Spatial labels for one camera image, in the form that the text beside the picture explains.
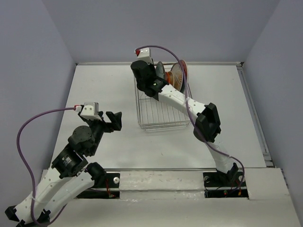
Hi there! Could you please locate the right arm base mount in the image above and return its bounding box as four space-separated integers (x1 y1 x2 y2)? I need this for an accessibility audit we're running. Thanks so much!
203 171 249 199

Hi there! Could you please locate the dark teal blossom plate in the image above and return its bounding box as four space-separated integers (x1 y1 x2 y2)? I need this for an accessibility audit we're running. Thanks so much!
155 61 165 79

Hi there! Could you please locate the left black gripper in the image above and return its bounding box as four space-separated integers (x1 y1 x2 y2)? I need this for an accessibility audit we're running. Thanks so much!
80 110 123 155

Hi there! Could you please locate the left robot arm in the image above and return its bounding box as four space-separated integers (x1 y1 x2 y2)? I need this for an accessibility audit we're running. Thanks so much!
5 111 122 227

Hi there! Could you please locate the white plate orange sunburst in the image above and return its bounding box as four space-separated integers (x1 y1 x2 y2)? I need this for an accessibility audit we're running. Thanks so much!
170 63 183 91

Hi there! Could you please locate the red and teal floral plate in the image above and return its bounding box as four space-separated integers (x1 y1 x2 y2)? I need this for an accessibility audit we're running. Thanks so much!
180 60 188 93

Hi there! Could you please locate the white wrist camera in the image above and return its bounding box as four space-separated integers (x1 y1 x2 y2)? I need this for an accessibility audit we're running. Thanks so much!
74 102 101 120
135 47 153 65

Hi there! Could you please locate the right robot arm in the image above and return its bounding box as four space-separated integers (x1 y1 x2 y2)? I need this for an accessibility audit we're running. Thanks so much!
130 60 239 185

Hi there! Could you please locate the silver wire dish rack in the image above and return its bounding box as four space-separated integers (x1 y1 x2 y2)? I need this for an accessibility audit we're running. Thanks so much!
134 79 191 131

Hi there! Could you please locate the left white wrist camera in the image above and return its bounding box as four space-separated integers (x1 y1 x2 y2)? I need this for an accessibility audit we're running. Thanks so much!
74 102 101 120

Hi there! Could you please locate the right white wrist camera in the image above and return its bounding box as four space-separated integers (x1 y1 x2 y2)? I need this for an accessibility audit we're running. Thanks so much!
135 47 153 65

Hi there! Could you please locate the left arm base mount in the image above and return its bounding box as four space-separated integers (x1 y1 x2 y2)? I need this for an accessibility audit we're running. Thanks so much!
76 172 120 199

